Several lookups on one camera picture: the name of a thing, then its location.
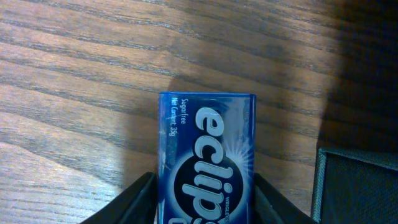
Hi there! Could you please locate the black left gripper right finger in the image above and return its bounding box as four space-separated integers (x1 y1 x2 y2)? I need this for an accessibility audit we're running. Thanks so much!
253 173 317 224

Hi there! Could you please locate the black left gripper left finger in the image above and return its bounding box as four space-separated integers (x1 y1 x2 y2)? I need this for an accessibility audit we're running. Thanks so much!
81 172 157 224

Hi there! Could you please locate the dark green box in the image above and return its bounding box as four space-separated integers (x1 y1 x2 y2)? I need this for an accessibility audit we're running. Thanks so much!
311 147 397 224

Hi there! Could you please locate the blue Eclipse mints tin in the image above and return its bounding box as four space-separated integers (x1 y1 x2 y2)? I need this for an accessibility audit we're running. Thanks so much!
157 91 256 224

